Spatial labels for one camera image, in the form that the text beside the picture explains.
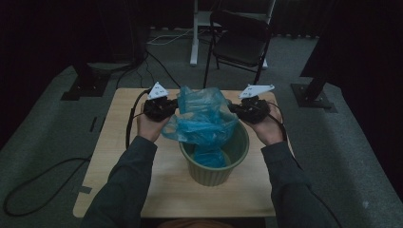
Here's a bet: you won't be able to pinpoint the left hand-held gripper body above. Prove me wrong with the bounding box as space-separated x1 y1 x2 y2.
143 81 177 123

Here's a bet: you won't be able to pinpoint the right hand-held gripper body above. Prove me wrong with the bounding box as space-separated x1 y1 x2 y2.
237 84 276 124

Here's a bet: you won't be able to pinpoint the blue plastic bag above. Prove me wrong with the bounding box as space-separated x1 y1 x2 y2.
161 85 240 169

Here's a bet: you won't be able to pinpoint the green ribbed plastic bin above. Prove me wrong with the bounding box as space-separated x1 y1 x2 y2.
179 121 250 187

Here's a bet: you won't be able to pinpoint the person's left hand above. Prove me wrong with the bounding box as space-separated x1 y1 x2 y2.
136 104 172 143

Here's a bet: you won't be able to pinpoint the person's right hand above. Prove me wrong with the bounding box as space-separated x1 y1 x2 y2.
245 101 285 146

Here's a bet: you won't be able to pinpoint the black folding chair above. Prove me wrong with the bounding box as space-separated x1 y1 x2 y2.
202 9 274 92

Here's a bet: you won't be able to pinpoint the black stand base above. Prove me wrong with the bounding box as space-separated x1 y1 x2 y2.
60 61 112 102
290 74 338 114

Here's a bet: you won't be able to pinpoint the thin black floor cables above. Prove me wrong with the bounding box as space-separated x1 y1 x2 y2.
115 50 183 90

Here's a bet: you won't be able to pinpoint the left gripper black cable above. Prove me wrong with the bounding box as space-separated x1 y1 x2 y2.
125 88 150 150

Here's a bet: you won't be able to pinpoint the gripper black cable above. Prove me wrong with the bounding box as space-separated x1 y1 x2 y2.
266 100 344 228
125 88 150 150

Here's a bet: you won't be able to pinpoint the white floor cable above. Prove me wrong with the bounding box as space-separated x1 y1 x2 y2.
146 28 195 47

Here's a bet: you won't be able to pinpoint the white desk frame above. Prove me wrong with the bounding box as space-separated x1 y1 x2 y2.
189 0 278 69

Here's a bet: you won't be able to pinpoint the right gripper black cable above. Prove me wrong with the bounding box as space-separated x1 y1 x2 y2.
266 100 344 228

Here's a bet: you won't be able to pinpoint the long black floor cable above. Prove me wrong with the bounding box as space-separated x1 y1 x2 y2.
2 156 93 219

